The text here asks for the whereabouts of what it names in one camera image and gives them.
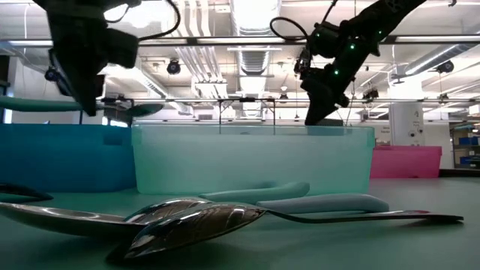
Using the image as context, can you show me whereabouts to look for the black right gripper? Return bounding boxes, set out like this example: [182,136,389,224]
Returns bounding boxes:
[301,65,357,126]

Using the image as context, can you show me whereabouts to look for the pink plastic bin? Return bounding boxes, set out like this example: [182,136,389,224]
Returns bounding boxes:
[370,145,443,179]

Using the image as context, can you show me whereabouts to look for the silver metal spoon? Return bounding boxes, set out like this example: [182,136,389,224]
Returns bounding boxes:
[125,203,465,260]

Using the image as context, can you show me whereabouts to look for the white pillar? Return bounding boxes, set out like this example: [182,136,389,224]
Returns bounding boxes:
[388,103,425,147]

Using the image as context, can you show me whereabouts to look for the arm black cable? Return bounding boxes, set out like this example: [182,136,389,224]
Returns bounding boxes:
[103,0,182,42]
[269,16,312,42]

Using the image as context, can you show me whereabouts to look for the black overhead frame bar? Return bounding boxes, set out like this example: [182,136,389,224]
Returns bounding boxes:
[0,35,480,48]

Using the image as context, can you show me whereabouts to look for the translucent teal plastic bin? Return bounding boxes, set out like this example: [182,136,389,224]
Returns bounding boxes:
[130,124,376,196]

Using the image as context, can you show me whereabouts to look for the shelf with blue bins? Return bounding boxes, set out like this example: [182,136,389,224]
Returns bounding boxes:
[451,123,480,170]

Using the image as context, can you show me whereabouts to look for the pale lilac-handled spoon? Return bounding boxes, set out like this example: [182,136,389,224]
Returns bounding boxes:
[123,193,390,225]

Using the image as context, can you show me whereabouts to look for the white rectangular ceiling duct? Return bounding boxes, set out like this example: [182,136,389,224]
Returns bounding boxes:
[100,52,194,116]

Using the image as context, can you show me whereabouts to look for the teal-handled metal spoon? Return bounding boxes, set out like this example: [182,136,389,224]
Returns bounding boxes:
[0,181,311,238]
[0,95,165,118]

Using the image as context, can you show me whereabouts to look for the blue plastic bin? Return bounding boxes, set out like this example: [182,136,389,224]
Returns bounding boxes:
[0,123,137,193]

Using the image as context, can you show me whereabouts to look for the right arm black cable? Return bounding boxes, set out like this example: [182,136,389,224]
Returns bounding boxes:
[269,16,312,42]

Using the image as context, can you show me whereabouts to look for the black table edge rail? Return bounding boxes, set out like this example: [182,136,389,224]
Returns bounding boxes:
[438,168,480,178]

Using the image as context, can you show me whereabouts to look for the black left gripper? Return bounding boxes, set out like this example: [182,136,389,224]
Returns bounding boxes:
[46,16,110,117]

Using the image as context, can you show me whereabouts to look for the silver round ceiling duct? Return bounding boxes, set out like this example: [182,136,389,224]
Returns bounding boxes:
[229,0,283,118]

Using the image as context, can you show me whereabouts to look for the black monitor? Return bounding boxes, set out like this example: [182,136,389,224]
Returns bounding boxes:
[103,100,133,127]
[306,116,344,127]

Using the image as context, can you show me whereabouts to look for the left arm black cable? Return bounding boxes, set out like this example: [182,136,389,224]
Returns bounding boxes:
[103,0,182,42]

